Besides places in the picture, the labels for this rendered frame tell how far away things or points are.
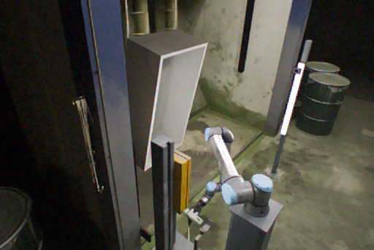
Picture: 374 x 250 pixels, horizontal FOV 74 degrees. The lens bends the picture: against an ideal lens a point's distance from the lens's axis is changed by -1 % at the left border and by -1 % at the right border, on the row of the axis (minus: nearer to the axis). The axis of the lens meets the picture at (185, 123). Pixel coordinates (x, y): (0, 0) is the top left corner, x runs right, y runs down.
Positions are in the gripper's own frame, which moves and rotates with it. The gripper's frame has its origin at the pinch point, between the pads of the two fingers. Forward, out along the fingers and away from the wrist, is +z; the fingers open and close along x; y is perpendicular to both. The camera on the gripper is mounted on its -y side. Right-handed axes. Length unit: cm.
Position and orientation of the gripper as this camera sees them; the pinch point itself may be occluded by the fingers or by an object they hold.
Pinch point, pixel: (190, 217)
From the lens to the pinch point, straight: 244.5
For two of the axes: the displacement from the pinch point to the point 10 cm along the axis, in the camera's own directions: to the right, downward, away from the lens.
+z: -6.1, 5.2, -6.0
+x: -7.9, -4.9, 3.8
